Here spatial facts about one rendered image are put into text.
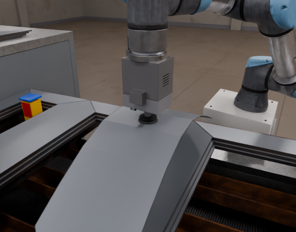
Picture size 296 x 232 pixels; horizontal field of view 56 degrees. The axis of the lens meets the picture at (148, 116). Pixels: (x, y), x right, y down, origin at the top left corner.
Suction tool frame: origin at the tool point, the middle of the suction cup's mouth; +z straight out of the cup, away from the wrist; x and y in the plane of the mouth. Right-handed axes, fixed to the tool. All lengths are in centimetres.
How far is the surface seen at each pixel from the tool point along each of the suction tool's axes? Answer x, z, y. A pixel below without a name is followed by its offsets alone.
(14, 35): 35, -6, -96
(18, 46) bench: 29, -3, -85
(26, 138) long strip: -2.3, 15.5, -43.1
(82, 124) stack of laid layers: 15.8, 16.7, -37.0
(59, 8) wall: 696, 54, -802
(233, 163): 43, 32, 11
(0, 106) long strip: 9, 16, -74
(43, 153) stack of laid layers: -3.4, 17.6, -34.5
